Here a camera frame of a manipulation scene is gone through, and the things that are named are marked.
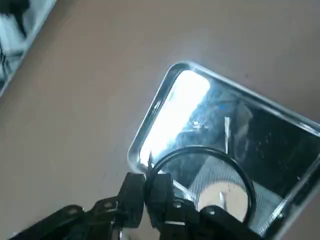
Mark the black wire tripod stand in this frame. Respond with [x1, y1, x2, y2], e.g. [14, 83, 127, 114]
[146, 146, 258, 225]

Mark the wire gauze with ceramic disc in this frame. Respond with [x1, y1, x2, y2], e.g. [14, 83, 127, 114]
[172, 153, 287, 237]

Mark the steel tray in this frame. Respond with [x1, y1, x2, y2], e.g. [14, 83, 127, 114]
[127, 61, 320, 240]

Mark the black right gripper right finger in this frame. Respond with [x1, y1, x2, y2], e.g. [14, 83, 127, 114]
[144, 172, 251, 240]

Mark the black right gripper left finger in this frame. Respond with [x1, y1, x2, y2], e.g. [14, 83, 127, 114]
[8, 171, 146, 240]

